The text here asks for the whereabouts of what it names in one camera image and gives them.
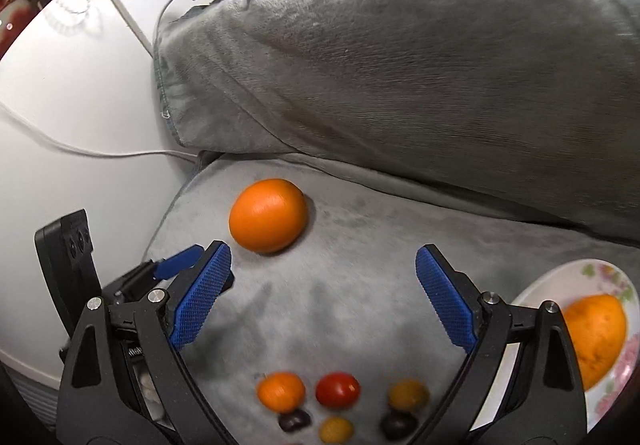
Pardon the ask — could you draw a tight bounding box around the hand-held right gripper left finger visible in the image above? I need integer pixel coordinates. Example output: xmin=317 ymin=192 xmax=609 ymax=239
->
xmin=56 ymin=240 xmax=236 ymax=445

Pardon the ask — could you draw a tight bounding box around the grey sofa back cushion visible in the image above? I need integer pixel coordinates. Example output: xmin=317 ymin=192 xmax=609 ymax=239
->
xmin=152 ymin=0 xmax=640 ymax=246

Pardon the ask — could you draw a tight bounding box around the grey sofa seat cushion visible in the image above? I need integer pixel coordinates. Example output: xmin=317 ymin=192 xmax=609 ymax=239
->
xmin=142 ymin=152 xmax=640 ymax=445

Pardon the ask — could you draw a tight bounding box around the dark purple grape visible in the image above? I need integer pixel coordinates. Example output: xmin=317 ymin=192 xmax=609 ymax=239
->
xmin=277 ymin=409 xmax=312 ymax=434
xmin=379 ymin=410 xmax=419 ymax=442

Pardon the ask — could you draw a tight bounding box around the red cherry tomato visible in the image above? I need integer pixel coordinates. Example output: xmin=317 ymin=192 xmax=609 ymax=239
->
xmin=315 ymin=371 xmax=362 ymax=410

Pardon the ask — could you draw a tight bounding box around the small mandarin orange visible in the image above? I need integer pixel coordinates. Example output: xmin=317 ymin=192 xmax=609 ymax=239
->
xmin=256 ymin=371 xmax=306 ymax=414

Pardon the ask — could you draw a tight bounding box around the brown longan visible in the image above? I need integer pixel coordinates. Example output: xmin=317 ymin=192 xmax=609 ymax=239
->
xmin=387 ymin=379 xmax=431 ymax=412

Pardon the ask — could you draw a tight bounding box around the white cable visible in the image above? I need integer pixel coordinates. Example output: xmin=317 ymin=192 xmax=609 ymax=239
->
xmin=0 ymin=100 xmax=201 ymax=160

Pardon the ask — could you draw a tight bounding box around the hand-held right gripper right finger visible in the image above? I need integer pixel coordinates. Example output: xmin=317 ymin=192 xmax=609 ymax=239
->
xmin=410 ymin=244 xmax=588 ymax=445

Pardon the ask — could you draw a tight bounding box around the small yellow-orange tomato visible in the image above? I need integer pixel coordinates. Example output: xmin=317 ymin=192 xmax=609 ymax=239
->
xmin=319 ymin=416 xmax=356 ymax=444

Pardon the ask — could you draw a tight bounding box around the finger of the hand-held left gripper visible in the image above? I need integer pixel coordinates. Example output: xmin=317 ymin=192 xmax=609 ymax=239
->
xmin=102 ymin=245 xmax=206 ymax=308

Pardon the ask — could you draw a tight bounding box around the smooth large orange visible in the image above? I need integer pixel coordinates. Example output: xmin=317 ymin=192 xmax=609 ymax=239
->
xmin=229 ymin=179 xmax=309 ymax=254

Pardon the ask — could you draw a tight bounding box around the rough large orange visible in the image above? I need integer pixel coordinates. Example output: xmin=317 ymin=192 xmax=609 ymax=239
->
xmin=561 ymin=294 xmax=627 ymax=391

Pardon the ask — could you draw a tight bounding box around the floral white plate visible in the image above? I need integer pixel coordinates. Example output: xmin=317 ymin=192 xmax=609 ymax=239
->
xmin=510 ymin=259 xmax=640 ymax=433

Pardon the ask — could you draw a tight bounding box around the white sofa armrest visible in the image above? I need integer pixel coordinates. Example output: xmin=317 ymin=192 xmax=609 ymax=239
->
xmin=0 ymin=0 xmax=201 ymax=381

